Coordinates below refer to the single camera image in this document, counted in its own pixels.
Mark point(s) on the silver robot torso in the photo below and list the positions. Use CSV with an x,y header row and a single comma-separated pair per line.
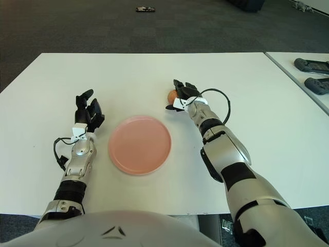
x,y
102,229

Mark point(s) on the pink round plate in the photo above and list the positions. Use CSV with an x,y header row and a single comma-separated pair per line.
x,y
139,145

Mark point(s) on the small grey floor clutter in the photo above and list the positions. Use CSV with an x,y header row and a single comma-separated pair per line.
x,y
303,6

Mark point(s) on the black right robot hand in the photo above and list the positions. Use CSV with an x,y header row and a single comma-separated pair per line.
x,y
189,92

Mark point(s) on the small red black floor item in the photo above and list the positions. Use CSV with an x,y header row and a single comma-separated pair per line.
x,y
145,9

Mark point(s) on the red yellow apple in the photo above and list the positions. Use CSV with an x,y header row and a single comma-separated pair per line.
x,y
171,96

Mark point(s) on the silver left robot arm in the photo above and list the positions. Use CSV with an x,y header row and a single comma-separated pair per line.
x,y
77,162

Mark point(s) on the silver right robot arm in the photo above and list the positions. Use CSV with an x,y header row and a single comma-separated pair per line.
x,y
228,154

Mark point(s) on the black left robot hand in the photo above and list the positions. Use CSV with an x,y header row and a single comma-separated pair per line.
x,y
83,115

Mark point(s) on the dark bulky floor object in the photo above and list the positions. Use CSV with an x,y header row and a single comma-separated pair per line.
x,y
246,4

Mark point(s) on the black device on floor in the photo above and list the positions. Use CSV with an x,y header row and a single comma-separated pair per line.
x,y
313,226

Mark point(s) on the grey handheld controller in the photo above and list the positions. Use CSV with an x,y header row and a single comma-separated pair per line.
x,y
317,86
311,65

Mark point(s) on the clear plastic piece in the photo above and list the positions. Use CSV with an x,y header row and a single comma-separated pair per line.
x,y
226,226

